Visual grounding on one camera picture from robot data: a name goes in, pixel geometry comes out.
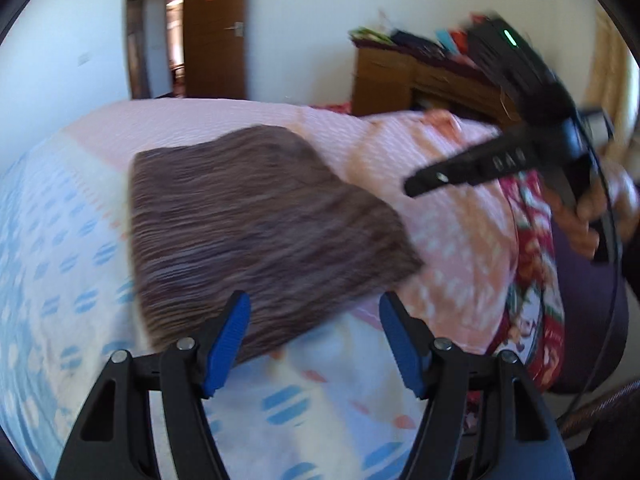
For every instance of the beige curtain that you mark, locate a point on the beige curtain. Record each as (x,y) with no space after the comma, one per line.
(607,60)

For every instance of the brown knit sweater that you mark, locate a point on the brown knit sweater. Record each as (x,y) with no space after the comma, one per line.
(250,220)

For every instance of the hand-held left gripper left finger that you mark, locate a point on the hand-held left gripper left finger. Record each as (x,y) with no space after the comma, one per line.
(225,345)

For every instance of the brown wooden door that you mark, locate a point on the brown wooden door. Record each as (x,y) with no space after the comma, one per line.
(210,35)

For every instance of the blue and pink bed sheet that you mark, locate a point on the blue and pink bed sheet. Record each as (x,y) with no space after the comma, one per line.
(65,240)

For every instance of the pile of colourful clothes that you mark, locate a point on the pile of colourful clothes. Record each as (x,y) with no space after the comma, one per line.
(420,42)

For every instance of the red floral blanket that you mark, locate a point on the red floral blanket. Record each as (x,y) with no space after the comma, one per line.
(530,245)

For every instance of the purple garment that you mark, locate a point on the purple garment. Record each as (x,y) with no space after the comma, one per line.
(585,320)

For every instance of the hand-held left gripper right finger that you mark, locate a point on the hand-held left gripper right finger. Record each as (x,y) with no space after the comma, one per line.
(402,350)

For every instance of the person's right hand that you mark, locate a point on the person's right hand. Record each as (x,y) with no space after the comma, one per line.
(587,220)

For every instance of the brown wooden cabinet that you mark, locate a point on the brown wooden cabinet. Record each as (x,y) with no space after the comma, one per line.
(385,75)

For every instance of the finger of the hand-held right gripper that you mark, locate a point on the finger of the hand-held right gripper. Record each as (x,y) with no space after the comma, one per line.
(475,162)

